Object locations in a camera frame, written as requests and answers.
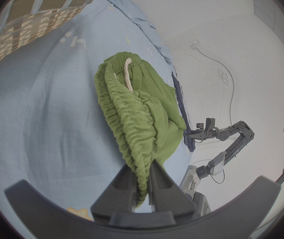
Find dark blue T-shirt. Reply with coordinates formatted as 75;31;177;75
171;71;196;152

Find pale blue quilt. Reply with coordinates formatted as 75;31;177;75
92;0;175;64

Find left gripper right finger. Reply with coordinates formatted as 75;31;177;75
149;160;195;218

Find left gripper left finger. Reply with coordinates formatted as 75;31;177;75
90;163;136;221

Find round woven basket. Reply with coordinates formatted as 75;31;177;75
0;0;98;74

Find green shorts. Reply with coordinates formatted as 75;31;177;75
94;52;187;210

